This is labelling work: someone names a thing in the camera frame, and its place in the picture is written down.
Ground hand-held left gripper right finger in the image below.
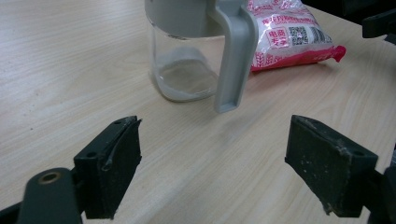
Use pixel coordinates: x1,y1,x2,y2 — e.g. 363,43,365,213
284,114,380,218

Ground pink and white plastic bag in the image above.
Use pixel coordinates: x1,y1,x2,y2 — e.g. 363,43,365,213
247,0,347,73

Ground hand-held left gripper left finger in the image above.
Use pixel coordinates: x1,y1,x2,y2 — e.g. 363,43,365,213
73,115,143,220

